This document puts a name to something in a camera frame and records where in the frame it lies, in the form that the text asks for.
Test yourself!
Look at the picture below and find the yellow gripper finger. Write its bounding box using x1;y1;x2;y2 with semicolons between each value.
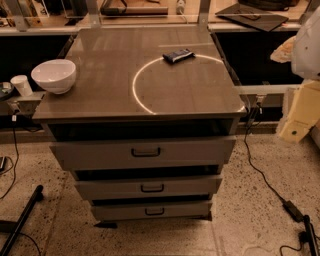
278;80;320;143
270;36;296;63

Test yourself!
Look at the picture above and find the grey drawer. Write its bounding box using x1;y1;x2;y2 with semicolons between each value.
50;136;235;171
91;200;212;222
75;175;222;201

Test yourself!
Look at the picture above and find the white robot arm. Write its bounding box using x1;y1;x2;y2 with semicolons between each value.
270;7;320;143

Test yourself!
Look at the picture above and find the grey top drawer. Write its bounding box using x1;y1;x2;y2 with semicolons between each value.
50;136;235;171

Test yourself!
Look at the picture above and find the grey drawer cabinet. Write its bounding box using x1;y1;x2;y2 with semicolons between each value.
31;25;248;230

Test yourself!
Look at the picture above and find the grey bottom drawer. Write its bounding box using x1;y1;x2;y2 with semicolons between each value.
91;200;212;222

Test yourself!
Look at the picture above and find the black flat mat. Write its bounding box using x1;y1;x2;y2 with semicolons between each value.
215;4;288;32

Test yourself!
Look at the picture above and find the black power adapter brick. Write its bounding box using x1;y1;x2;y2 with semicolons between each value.
283;201;303;222

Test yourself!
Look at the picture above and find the white ceramic bowl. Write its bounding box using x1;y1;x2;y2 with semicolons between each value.
31;59;77;94

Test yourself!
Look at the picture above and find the white paper cup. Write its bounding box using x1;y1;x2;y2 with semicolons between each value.
10;75;33;97

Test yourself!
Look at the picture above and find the dark plate on left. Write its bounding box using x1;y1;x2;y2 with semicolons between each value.
0;82;14;101

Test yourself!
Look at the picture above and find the black metal stand leg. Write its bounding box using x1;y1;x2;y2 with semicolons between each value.
0;185;43;256

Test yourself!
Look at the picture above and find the black power cable right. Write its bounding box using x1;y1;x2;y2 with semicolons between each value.
243;103;288;205

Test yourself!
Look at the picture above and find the grey clamp bracket left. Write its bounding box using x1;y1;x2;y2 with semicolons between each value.
7;91;45;115

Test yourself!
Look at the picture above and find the black cable left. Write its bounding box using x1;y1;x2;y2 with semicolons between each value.
0;114;20;201

